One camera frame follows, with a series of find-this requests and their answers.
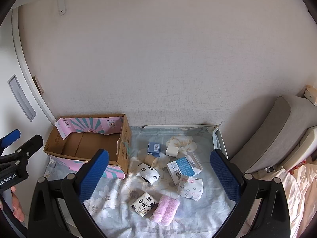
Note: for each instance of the beige box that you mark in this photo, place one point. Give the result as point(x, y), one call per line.
point(311, 94)

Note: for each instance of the small blue box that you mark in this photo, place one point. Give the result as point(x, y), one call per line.
point(153, 150)

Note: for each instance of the white tissue pack black flowers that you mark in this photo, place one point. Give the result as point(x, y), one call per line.
point(147, 173)

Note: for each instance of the white cushion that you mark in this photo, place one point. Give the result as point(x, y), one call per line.
point(303, 148)

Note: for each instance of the pink quilt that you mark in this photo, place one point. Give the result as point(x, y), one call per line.
point(301, 198)

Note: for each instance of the pink fuzzy pad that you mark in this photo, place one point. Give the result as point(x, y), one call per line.
point(164, 210)

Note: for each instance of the cardboard box with pink print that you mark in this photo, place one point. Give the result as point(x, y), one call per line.
point(84, 151)

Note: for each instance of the pale blue floral bedsheet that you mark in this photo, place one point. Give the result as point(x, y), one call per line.
point(198, 218)

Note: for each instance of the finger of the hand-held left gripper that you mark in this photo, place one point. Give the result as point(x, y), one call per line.
point(10, 137)
point(29, 145)

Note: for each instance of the white wardrobe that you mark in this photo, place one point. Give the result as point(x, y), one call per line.
point(10, 54)

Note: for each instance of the white tissue pack black brushstrokes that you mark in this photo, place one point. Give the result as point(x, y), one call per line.
point(143, 204)

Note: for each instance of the white and blue barcode box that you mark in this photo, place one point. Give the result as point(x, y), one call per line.
point(183, 168)

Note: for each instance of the small white box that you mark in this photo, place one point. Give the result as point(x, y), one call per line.
point(172, 150)

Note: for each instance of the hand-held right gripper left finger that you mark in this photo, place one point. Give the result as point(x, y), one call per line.
point(95, 173)

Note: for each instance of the person's left hand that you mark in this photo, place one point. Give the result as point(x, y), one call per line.
point(17, 205)

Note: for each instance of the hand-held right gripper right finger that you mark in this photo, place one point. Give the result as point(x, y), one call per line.
point(224, 174)

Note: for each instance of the grey headboard cushion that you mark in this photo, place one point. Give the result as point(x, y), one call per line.
point(270, 138)

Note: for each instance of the white tissue pack pastel pattern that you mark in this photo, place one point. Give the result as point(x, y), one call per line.
point(190, 188)

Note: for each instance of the beige tape roll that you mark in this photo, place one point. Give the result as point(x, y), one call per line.
point(151, 160)

